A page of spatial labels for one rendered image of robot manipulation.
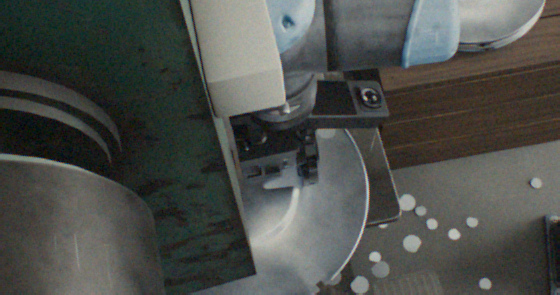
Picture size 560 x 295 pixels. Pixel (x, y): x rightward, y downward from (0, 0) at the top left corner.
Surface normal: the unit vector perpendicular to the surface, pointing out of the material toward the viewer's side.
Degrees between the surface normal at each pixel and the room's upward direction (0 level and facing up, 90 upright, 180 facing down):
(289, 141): 0
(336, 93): 28
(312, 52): 67
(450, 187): 0
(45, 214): 41
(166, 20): 90
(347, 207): 2
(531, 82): 90
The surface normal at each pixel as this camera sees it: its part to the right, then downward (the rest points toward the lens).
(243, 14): -0.07, -0.45
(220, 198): 0.21, 0.86
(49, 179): 0.59, -0.48
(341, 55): 0.04, 0.75
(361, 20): -0.04, -0.02
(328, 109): 0.41, -0.48
